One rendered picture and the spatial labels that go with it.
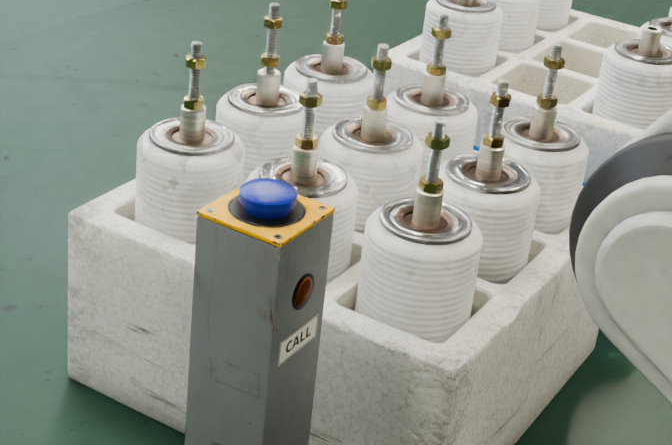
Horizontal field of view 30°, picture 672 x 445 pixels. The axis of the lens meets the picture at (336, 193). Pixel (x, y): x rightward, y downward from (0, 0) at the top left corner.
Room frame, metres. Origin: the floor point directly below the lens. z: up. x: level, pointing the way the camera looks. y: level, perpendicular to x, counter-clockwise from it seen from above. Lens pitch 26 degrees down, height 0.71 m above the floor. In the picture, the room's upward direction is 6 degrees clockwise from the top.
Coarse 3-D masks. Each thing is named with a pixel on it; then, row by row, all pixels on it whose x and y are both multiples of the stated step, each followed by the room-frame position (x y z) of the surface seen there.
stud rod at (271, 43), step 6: (270, 6) 1.11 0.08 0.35; (276, 6) 1.11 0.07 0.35; (270, 12) 1.11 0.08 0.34; (276, 12) 1.11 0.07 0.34; (270, 18) 1.11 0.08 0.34; (276, 18) 1.11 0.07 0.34; (270, 30) 1.11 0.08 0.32; (276, 30) 1.12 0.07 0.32; (270, 36) 1.11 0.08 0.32; (276, 36) 1.12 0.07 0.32; (270, 42) 1.11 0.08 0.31; (276, 42) 1.12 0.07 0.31; (270, 48) 1.11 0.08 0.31; (270, 54) 1.11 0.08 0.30; (264, 66) 1.12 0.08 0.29; (264, 72) 1.12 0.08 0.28; (270, 72) 1.11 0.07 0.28
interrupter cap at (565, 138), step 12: (516, 120) 1.13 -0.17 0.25; (528, 120) 1.13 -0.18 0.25; (504, 132) 1.10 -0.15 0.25; (516, 132) 1.10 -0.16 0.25; (528, 132) 1.11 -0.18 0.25; (564, 132) 1.11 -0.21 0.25; (576, 132) 1.11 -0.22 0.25; (528, 144) 1.07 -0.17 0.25; (540, 144) 1.08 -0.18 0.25; (552, 144) 1.08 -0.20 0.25; (564, 144) 1.08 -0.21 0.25; (576, 144) 1.09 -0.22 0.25
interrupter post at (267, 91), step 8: (264, 80) 1.11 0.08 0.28; (272, 80) 1.11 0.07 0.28; (256, 88) 1.11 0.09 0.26; (264, 88) 1.11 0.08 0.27; (272, 88) 1.11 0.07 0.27; (256, 96) 1.11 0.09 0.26; (264, 96) 1.11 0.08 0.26; (272, 96) 1.11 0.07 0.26; (264, 104) 1.11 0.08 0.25; (272, 104) 1.11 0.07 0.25
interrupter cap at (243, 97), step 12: (252, 84) 1.15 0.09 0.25; (228, 96) 1.11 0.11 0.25; (240, 96) 1.11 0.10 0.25; (252, 96) 1.12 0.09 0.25; (288, 96) 1.13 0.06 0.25; (240, 108) 1.09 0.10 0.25; (252, 108) 1.09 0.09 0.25; (264, 108) 1.09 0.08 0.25; (276, 108) 1.09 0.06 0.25; (288, 108) 1.10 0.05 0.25; (300, 108) 1.10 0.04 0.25
